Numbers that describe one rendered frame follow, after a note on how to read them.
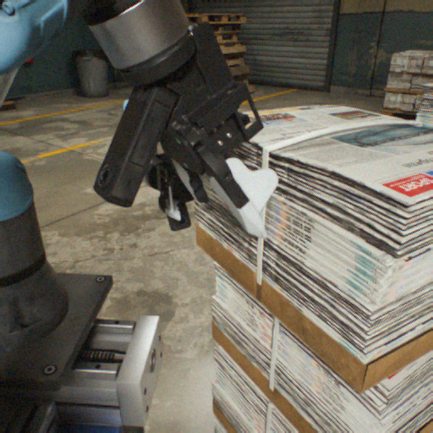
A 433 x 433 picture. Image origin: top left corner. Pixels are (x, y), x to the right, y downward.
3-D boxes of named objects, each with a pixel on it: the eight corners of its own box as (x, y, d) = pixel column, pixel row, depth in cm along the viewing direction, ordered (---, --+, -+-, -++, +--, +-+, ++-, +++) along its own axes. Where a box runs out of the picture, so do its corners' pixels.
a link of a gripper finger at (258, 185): (308, 208, 41) (255, 136, 39) (268, 247, 40) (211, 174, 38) (293, 208, 44) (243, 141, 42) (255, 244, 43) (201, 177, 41)
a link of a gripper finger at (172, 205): (163, 196, 73) (163, 178, 81) (165, 225, 76) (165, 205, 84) (180, 195, 73) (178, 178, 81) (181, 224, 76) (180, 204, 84)
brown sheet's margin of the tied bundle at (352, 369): (269, 313, 55) (271, 287, 53) (405, 256, 68) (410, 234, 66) (360, 397, 42) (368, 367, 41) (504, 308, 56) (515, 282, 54)
